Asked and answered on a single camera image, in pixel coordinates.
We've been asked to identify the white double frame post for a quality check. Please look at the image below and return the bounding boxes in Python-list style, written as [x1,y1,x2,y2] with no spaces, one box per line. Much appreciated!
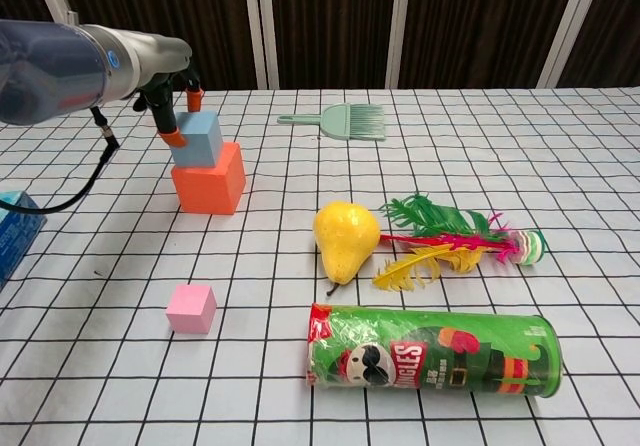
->
[241,0,280,90]

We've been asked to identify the checkered light blue tablecloth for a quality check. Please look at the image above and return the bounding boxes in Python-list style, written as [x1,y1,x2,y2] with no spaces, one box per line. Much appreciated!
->
[0,85,640,446]

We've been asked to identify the green Pringles can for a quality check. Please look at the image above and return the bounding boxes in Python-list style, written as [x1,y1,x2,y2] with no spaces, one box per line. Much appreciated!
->
[304,302,564,400]

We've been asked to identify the white narrow frame post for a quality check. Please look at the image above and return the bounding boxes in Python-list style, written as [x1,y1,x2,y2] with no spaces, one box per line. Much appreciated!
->
[385,0,412,89]

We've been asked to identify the large orange foam cube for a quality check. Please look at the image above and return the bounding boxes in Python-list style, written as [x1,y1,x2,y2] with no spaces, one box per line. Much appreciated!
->
[170,141,247,216]

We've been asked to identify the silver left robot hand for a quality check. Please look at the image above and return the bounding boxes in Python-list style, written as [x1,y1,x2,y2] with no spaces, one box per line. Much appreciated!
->
[130,32,205,150]

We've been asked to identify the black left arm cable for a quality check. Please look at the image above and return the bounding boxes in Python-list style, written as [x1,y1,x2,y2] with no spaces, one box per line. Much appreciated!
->
[0,105,121,215]

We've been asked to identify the blue cookie box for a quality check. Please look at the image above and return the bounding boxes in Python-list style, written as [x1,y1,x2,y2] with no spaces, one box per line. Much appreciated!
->
[0,190,49,290]

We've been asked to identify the small pink foam cube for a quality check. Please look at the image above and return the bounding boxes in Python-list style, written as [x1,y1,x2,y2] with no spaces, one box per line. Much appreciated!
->
[165,283,218,336]

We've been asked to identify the colourful feather shuttlecock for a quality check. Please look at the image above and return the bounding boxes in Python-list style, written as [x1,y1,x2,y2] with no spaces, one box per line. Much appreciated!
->
[371,193,546,295]

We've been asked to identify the yellow pear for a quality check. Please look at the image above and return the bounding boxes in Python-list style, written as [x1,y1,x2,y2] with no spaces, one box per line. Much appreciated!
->
[312,201,382,298]

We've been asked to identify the medium blue foam cube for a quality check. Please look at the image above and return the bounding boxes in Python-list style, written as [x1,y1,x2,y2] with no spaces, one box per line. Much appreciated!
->
[169,110,224,170]

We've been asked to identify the mint green hand brush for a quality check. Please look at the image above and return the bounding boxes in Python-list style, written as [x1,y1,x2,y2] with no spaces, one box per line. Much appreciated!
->
[277,104,388,142]

